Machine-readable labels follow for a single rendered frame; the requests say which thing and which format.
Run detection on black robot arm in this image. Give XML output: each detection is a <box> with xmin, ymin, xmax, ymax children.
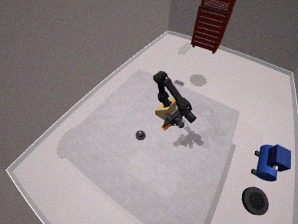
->
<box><xmin>153</xmin><ymin>71</ymin><xmax>197</xmax><ymax>128</ymax></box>

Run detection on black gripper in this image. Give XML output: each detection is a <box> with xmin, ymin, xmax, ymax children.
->
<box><xmin>163</xmin><ymin>110</ymin><xmax>183</xmax><ymax>128</ymax></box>

